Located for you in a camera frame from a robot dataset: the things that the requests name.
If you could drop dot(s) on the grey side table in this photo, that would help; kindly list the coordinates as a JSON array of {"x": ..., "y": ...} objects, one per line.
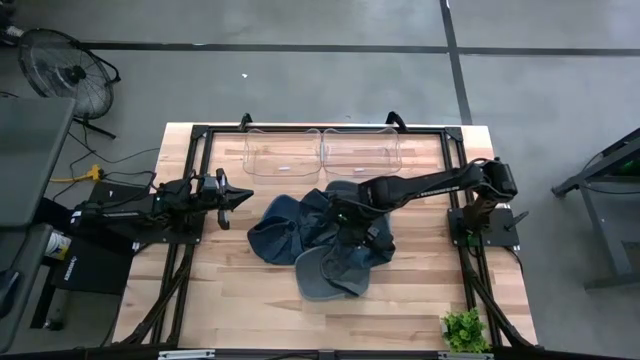
[{"x": 20, "y": 250}]

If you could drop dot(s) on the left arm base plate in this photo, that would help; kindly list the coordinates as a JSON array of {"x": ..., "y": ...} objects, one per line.
[{"x": 150, "y": 238}]

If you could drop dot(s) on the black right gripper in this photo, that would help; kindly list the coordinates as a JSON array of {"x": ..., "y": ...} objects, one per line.
[{"x": 350, "y": 215}]

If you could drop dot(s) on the black floor fan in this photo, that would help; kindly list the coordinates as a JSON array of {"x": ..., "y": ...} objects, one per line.
[{"x": 75, "y": 75}]

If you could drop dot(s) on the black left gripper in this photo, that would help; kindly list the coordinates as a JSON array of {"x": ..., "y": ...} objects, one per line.
[{"x": 225, "y": 200}]

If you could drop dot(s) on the black aluminium table frame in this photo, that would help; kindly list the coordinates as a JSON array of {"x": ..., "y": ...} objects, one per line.
[{"x": 225, "y": 129}]

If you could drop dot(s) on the black printed box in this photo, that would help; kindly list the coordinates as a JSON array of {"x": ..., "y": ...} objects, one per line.
[{"x": 95, "y": 272}]

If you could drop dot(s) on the grey baseball cap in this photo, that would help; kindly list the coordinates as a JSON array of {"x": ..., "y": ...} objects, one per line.
[{"x": 310, "y": 275}]

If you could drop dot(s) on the white paper cup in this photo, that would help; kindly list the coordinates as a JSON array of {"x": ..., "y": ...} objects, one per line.
[{"x": 57, "y": 245}]

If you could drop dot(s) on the green potted plant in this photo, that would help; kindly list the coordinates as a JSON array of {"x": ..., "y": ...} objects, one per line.
[{"x": 465, "y": 332}]

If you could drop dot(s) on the clear plastic bin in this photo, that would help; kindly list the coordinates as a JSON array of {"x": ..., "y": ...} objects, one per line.
[
  {"x": 282, "y": 152},
  {"x": 360, "y": 150}
]

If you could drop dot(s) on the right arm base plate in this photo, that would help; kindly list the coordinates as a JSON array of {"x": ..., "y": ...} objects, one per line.
[{"x": 505, "y": 231}]

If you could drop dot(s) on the silver bracket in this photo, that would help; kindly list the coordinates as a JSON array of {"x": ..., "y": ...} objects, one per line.
[
  {"x": 185, "y": 355},
  {"x": 465, "y": 356}
]

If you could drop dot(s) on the yellow power plug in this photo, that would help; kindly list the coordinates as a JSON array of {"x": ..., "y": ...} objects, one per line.
[{"x": 92, "y": 173}]

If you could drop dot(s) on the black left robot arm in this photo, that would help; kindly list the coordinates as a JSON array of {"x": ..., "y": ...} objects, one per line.
[{"x": 125, "y": 212}]

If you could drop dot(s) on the black flat case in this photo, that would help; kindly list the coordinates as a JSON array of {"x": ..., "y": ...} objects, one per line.
[{"x": 112, "y": 190}]

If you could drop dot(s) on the dark metal table frame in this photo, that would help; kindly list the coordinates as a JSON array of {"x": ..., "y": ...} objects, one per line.
[{"x": 600, "y": 220}]

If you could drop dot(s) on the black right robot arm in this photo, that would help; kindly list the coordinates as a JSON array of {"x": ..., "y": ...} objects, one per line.
[{"x": 425, "y": 187}]

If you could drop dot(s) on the grey desk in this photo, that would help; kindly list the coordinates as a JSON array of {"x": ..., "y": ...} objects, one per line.
[{"x": 30, "y": 150}]

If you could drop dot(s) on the dark blue denim hat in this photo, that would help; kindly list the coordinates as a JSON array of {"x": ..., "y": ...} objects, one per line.
[
  {"x": 385, "y": 250},
  {"x": 342, "y": 185},
  {"x": 312, "y": 207},
  {"x": 275, "y": 235}
]

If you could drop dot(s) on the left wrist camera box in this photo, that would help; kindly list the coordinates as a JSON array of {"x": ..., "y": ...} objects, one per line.
[{"x": 209, "y": 184}]

